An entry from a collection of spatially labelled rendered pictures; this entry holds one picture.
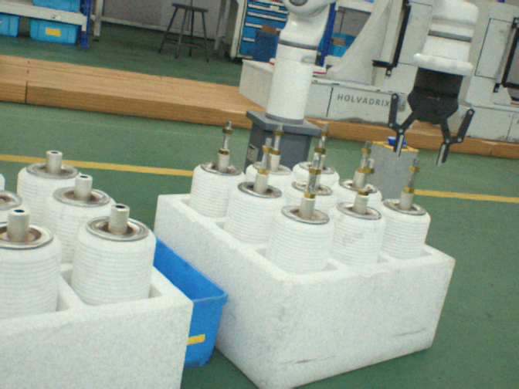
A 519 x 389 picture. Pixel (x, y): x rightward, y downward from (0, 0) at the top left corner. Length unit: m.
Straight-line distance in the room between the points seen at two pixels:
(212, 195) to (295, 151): 0.41
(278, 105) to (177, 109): 1.44
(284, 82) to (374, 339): 0.64
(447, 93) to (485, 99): 2.69
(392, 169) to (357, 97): 1.93
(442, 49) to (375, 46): 2.38
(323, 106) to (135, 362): 2.50
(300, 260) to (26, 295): 0.40
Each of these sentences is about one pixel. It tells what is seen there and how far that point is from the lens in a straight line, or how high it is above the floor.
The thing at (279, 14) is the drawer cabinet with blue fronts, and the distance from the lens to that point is 6.58.
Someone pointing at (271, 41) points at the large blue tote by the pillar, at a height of 0.31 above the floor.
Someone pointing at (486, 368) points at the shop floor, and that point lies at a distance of 1.23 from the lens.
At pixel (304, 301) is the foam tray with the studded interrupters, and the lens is 0.91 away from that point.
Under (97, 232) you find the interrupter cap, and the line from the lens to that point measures 0.76.
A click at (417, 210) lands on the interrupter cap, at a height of 0.25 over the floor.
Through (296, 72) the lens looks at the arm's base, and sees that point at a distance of 1.44.
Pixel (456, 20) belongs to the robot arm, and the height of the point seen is 0.57.
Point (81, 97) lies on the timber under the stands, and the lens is 2.79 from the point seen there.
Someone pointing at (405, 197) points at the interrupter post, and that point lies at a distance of 1.11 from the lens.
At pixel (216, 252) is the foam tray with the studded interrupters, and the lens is 1.02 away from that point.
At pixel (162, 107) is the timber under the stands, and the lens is 2.84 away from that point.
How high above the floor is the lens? 0.53
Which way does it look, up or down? 16 degrees down
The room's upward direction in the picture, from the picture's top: 11 degrees clockwise
